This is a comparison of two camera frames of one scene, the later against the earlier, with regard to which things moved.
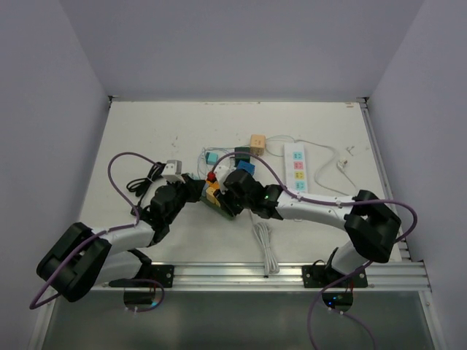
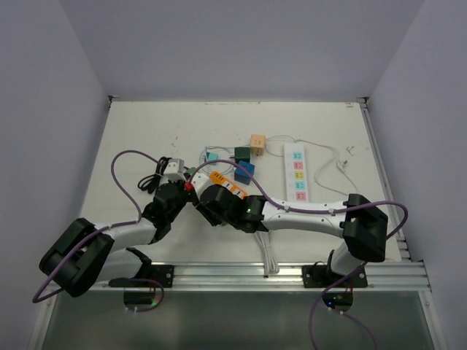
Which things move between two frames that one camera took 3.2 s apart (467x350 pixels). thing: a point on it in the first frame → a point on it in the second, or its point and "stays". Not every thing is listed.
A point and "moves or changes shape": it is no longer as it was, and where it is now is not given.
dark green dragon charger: [241, 157] stays
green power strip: [217, 208] moves or changes shape
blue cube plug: [247, 167] stays
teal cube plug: [211, 158] stays
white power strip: [295, 170] stays
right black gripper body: [246, 203] → [214, 217]
